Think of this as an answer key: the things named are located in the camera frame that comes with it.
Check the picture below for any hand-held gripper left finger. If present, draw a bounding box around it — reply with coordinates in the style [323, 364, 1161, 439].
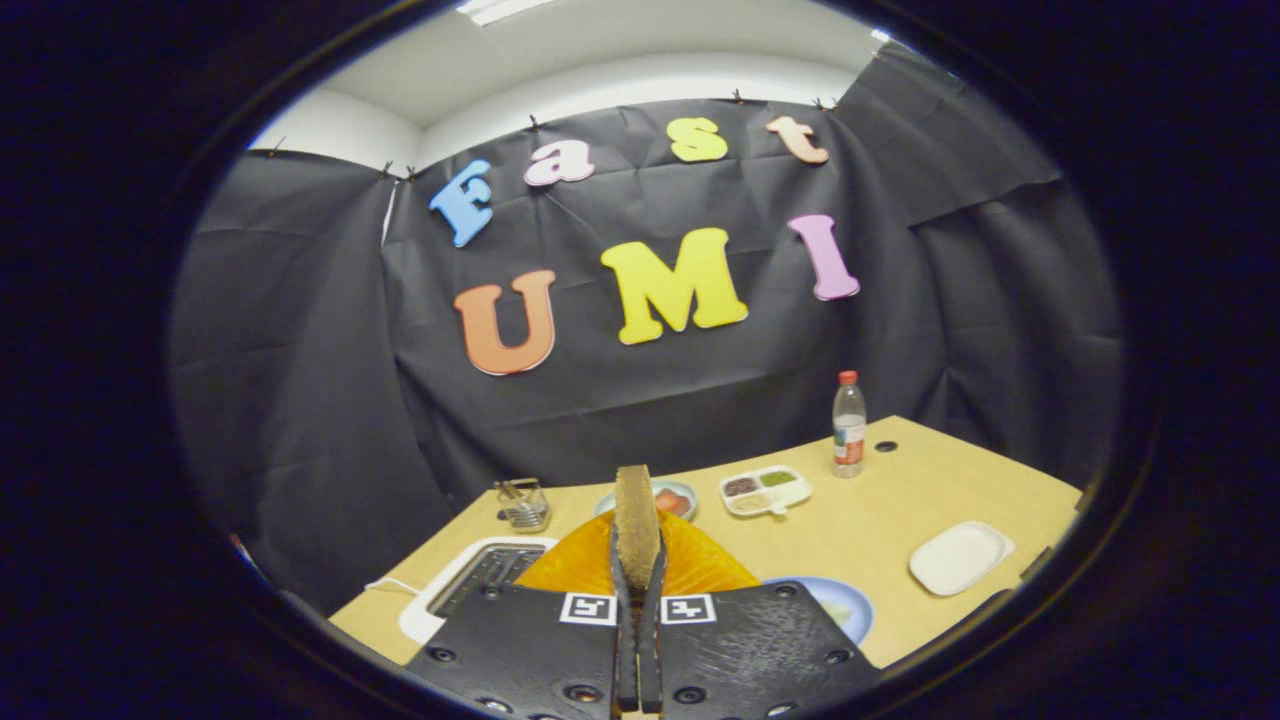
[403, 512, 641, 719]

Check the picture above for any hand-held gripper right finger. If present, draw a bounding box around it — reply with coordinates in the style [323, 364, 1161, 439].
[638, 510, 883, 719]

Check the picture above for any brown toasted bread slice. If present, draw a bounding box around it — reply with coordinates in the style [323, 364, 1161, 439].
[613, 464, 662, 593]

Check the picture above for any white toaster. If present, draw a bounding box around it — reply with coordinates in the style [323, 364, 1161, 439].
[398, 536, 559, 646]

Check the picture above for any blue round plate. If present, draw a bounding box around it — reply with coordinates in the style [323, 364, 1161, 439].
[765, 576, 874, 646]

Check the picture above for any white compartment condiment tray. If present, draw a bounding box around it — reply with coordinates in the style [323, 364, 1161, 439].
[719, 465, 813, 518]

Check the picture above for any pale green round plate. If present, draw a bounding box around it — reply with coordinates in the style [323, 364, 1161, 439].
[595, 480, 698, 523]

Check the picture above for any white rectangular plate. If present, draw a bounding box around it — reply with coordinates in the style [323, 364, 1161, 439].
[908, 520, 1015, 598]

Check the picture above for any clear red-capped water bottle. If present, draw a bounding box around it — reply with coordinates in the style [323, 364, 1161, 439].
[832, 370, 867, 479]

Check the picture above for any ceiling light panel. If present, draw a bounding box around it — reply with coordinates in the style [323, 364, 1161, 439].
[455, 0, 556, 26]

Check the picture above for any small wire basket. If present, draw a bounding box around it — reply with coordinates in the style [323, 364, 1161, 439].
[495, 477, 552, 534]

